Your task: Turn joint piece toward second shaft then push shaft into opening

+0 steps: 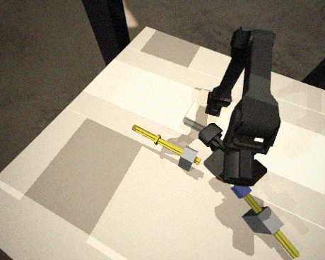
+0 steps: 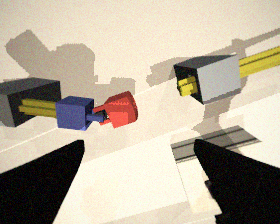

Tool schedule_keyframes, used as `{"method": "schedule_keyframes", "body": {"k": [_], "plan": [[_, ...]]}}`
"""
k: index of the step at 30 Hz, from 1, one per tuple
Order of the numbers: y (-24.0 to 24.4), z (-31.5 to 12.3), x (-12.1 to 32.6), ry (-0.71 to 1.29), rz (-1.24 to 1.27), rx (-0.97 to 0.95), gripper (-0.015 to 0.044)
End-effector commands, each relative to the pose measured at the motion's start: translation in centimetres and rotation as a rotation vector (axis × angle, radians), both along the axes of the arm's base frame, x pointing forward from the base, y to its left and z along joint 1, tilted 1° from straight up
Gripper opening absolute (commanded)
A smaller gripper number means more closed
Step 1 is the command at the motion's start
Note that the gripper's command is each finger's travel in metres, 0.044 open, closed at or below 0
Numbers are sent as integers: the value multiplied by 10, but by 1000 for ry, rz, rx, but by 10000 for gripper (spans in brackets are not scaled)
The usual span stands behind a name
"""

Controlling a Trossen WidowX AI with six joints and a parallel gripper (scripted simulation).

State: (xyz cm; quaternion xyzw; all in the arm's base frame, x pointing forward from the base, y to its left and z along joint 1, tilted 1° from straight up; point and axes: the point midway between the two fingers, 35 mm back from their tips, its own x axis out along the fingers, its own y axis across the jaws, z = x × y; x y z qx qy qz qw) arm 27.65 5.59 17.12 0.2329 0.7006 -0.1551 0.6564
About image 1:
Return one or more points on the olive yellow rectangular bar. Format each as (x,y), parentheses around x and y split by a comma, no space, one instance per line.
(187,156)

